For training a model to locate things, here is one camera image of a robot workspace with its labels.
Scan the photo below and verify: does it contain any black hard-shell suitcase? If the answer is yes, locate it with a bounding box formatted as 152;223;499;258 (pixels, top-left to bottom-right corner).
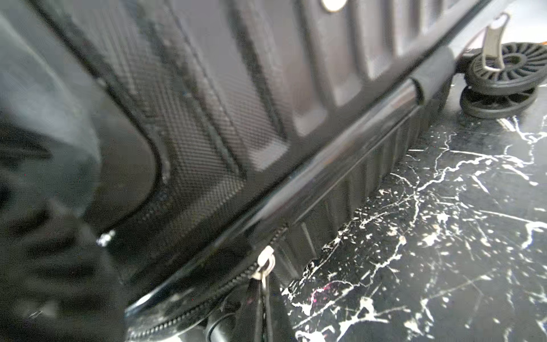
1;1;546;341

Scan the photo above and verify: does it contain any silver zipper pull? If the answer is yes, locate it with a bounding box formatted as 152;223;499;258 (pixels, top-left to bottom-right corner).
252;245;276;291

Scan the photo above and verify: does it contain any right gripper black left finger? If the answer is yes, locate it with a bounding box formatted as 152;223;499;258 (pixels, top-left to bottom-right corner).
230;279;263;342

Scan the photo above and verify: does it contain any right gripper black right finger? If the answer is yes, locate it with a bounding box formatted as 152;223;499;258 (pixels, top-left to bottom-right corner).
264;273;297;342

